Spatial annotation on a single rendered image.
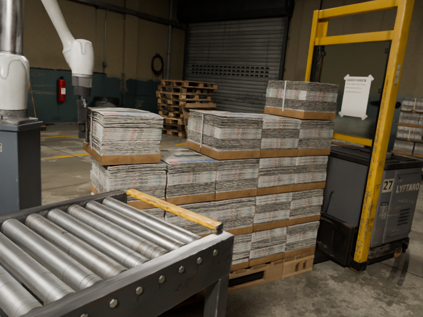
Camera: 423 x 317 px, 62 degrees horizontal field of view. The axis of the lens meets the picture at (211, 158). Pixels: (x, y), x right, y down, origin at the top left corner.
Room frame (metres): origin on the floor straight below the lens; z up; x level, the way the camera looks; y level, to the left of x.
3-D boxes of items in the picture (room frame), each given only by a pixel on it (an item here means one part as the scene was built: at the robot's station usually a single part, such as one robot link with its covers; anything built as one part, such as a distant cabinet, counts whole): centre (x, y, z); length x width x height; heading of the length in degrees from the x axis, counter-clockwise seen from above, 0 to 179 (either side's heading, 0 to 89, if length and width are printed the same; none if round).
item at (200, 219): (1.11, 0.12, 0.81); 0.43 x 0.03 x 0.02; 51
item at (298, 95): (2.37, -0.56, 0.65); 0.39 x 0.30 x 1.29; 32
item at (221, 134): (2.06, -0.06, 0.95); 0.38 x 0.29 x 0.23; 32
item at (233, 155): (2.06, -0.05, 0.86); 0.38 x 0.29 x 0.04; 32
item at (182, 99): (8.79, 0.73, 0.65); 1.33 x 0.94 x 1.30; 145
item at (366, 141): (2.62, -0.96, 0.92); 0.57 x 0.01 x 0.05; 32
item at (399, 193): (2.79, -1.24, 0.40); 0.69 x 0.55 x 0.80; 32
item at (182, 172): (1.99, 0.06, 0.42); 1.17 x 0.39 x 0.83; 122
